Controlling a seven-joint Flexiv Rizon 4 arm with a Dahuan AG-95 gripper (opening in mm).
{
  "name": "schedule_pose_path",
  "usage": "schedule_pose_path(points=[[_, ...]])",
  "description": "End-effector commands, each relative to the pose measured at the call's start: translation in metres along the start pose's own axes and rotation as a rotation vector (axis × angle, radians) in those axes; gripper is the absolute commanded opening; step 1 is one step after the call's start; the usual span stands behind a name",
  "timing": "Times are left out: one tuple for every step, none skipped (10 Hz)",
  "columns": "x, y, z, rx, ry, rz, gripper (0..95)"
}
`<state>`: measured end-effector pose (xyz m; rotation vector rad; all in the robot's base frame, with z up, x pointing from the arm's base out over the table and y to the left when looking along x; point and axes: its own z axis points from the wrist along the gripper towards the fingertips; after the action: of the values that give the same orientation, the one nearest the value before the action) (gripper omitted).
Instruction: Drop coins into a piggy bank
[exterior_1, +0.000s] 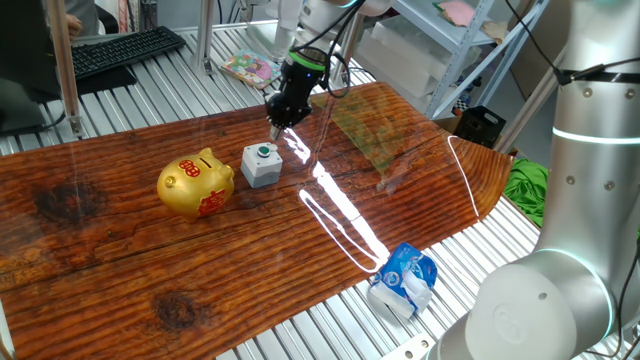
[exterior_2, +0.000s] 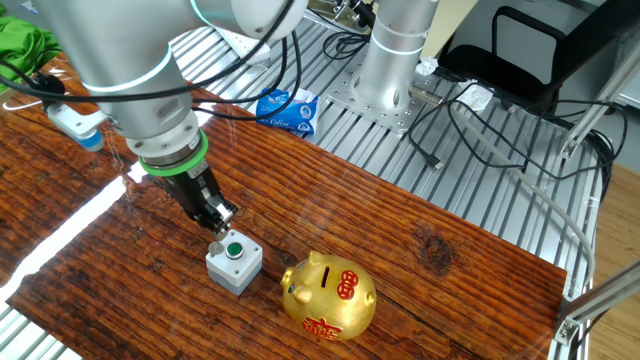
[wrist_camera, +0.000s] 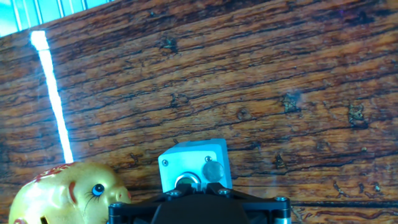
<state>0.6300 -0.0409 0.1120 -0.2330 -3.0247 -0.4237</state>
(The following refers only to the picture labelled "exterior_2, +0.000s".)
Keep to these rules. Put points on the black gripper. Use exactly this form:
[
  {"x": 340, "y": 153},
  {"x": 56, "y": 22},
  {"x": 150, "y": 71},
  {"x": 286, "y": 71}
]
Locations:
[{"x": 192, "y": 192}]

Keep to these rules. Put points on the silver coin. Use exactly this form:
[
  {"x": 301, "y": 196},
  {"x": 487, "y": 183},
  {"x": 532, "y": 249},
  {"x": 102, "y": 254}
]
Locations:
[{"x": 216, "y": 249}]

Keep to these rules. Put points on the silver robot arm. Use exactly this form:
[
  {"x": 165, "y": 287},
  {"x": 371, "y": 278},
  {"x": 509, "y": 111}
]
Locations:
[{"x": 125, "y": 60}]

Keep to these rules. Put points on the gold piggy bank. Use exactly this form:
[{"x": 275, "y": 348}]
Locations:
[{"x": 325, "y": 305}]

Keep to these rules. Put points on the white push button box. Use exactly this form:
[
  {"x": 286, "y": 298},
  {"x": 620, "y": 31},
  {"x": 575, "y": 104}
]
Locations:
[{"x": 240, "y": 272}]

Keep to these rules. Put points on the blue tissue pack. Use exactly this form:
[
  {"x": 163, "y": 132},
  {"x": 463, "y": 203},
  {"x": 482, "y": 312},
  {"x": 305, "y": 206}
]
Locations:
[{"x": 285, "y": 115}]

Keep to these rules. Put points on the white power strip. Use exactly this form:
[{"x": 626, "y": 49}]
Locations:
[{"x": 250, "y": 52}]

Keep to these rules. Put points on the wood grain table mat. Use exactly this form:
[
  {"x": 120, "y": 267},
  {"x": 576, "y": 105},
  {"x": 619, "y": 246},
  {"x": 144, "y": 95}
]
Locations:
[{"x": 400, "y": 225}]

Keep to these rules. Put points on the green cloth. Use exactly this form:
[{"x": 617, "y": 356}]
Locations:
[{"x": 20, "y": 45}]

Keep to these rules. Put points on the crumpled white paper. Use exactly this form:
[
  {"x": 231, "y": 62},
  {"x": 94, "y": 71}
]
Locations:
[
  {"x": 476, "y": 96},
  {"x": 426, "y": 66}
]

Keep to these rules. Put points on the black office chair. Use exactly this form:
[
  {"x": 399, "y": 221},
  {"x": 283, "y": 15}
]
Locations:
[{"x": 500, "y": 65}]

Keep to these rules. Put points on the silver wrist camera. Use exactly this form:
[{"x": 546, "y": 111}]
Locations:
[{"x": 75, "y": 125}]

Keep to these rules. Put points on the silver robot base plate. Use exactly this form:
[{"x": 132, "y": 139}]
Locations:
[{"x": 350, "y": 100}]

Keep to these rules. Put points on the aluminium frame post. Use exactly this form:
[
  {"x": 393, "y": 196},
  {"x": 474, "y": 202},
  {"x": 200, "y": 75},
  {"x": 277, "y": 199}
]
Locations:
[
  {"x": 600, "y": 295},
  {"x": 595, "y": 110}
]

